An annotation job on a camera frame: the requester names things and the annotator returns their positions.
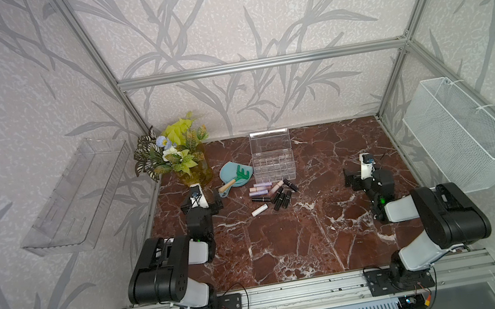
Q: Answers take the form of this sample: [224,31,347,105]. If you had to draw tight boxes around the clear acrylic lipstick organizer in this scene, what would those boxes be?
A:
[249,128,297,183]

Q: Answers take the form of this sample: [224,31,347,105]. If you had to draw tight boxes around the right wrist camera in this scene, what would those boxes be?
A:
[359,153,375,180]

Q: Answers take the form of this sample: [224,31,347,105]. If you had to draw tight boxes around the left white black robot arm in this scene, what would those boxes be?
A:
[128,194,241,309]

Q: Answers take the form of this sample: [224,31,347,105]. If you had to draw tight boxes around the teal toy shovel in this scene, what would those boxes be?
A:
[219,161,253,198]

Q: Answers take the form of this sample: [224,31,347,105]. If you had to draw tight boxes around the artificial flowers in yellow vase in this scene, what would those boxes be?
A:
[134,112,213,186]

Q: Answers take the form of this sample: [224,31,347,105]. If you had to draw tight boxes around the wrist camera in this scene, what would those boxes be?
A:
[189,183,209,208]
[359,153,375,180]

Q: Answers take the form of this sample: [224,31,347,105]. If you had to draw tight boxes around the right electronics board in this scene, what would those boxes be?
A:
[397,294,432,309]

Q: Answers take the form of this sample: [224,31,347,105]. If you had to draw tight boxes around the white wire mesh basket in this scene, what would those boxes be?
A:
[403,77,495,192]

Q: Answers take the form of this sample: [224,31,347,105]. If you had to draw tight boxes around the green toy rake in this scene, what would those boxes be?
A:
[236,165,252,182]

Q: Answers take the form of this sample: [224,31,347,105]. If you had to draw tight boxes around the clear plastic wall shelf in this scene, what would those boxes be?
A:
[21,138,131,257]

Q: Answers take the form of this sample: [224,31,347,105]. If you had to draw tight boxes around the lilac lipstick tube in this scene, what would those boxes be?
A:
[253,182,273,188]

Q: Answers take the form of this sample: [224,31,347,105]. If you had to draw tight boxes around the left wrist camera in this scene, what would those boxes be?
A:
[189,183,209,208]

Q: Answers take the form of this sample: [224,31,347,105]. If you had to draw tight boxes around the rose gold lipstick tube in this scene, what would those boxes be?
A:
[268,181,284,196]

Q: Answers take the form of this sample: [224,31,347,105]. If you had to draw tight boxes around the white lipstick tube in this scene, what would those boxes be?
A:
[251,204,269,217]

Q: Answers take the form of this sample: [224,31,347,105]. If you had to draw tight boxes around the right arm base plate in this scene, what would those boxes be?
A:
[363,269,436,297]

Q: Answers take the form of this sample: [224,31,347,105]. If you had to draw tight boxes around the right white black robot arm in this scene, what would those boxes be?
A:
[344,169,492,297]

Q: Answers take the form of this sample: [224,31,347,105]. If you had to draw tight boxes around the aluminium front rail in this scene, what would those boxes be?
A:
[129,249,495,309]

